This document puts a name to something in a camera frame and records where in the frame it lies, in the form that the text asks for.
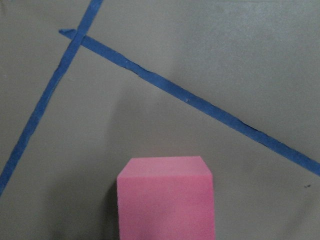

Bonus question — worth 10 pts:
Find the red foam block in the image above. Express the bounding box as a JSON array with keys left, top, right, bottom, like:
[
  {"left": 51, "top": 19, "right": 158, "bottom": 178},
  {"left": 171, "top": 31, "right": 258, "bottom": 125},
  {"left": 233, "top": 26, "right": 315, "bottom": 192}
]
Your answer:
[{"left": 116, "top": 156, "right": 216, "bottom": 240}]

